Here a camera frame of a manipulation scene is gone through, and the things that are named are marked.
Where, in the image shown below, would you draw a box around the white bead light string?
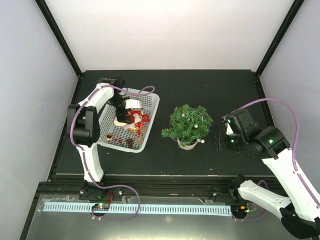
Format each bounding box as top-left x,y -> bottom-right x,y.
169,109 -> 206,146

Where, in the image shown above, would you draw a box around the white perforated plastic basket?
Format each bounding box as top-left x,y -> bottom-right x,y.
97,93 -> 160,153

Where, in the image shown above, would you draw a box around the small green christmas tree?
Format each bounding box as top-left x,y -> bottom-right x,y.
161,104 -> 213,144

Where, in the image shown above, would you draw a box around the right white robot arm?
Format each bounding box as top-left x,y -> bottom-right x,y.
214,108 -> 320,240

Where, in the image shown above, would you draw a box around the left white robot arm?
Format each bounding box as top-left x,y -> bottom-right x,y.
67,75 -> 132,200

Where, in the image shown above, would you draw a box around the white tree pot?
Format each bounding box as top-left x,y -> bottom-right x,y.
177,138 -> 198,150

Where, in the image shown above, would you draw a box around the cream heart ornament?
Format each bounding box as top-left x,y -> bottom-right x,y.
113,117 -> 127,127

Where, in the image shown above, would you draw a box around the gold bell ornament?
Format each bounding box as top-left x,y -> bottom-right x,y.
106,134 -> 114,141

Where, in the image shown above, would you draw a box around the burlap bow ornament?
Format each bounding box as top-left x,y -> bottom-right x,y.
136,126 -> 148,145

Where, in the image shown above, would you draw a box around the red berry sprig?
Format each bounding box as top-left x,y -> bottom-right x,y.
113,137 -> 123,145

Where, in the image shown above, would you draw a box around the brown pine cone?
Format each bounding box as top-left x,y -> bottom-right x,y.
126,138 -> 135,149

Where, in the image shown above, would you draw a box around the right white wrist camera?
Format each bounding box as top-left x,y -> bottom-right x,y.
225,119 -> 234,135

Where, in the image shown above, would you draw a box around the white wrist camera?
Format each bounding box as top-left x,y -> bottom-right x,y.
225,119 -> 234,135
125,99 -> 142,110

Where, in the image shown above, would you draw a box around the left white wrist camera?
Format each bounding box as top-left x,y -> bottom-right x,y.
125,99 -> 142,110

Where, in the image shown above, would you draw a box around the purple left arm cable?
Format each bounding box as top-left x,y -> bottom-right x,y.
69,84 -> 156,221

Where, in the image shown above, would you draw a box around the white slotted cable duct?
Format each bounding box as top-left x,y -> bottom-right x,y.
42,202 -> 232,217

